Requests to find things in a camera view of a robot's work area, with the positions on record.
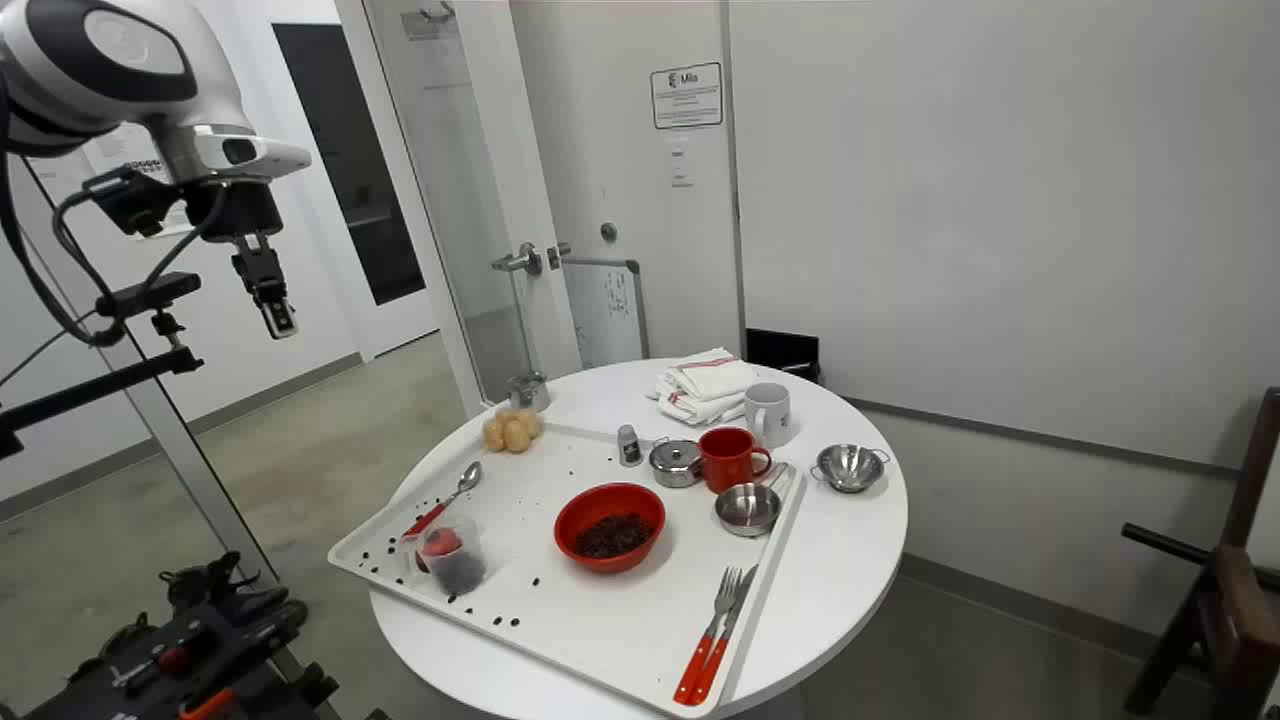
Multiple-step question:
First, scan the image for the white red striped towel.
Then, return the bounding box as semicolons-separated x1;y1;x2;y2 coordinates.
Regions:
650;346;765;434

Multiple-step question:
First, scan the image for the black camera stand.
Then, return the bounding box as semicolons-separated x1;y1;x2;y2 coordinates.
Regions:
0;313;208;464

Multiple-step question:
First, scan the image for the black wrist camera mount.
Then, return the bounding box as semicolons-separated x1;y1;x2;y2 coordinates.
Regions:
82;164;188;241

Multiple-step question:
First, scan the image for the bread piece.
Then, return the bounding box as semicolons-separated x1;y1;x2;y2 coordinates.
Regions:
479;405;547;455

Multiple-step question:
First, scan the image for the orange bowl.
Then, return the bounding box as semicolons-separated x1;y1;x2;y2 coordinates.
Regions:
551;479;670;581

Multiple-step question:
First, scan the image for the small lidded steel dish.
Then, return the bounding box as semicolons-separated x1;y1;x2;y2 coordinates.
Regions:
644;435;707;492

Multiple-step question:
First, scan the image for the metal door lever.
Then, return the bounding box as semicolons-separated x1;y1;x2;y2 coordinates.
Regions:
487;241;547;279
546;241;650;279

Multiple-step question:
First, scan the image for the white plastic tray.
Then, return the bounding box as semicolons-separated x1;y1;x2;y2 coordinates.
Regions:
325;413;812;720

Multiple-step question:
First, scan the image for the heap of dark beans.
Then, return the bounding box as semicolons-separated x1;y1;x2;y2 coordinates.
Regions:
573;513;655;559

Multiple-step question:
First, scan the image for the small steel bowl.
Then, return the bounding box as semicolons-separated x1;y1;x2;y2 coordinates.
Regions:
812;440;890;498
714;479;786;541

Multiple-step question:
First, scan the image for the black bar camera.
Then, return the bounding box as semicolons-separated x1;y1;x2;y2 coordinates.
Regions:
93;271;205;321

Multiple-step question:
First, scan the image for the dark wooden chair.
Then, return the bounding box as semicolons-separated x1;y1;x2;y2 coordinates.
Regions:
1116;383;1280;720

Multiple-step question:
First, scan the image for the orange handled fork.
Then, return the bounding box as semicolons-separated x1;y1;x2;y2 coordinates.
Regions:
671;569;745;707

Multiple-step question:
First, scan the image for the orange handled knife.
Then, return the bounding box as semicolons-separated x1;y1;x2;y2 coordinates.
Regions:
692;559;765;707

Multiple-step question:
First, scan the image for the white wall sign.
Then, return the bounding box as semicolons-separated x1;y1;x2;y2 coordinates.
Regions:
650;60;729;135

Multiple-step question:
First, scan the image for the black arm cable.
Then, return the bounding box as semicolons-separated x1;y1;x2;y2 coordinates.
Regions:
0;153;205;352

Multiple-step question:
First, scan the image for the orange handled metal spoon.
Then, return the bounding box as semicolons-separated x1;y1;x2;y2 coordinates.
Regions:
400;460;487;546

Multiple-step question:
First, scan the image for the dark window pane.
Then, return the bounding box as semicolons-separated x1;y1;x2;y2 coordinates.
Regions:
271;22;434;310

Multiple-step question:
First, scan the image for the steel pot with lid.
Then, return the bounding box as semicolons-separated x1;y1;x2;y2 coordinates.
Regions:
504;373;556;413

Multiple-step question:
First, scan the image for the red mug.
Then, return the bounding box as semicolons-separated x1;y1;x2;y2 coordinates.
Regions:
696;423;776;498

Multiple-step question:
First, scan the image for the clear plastic jar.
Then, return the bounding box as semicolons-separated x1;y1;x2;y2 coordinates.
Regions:
420;515;494;599

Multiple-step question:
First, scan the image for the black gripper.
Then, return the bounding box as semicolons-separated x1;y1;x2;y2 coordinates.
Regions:
185;175;299;346

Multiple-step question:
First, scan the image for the aluminium frame bar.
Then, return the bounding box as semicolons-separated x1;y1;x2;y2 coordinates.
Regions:
14;153;284;591

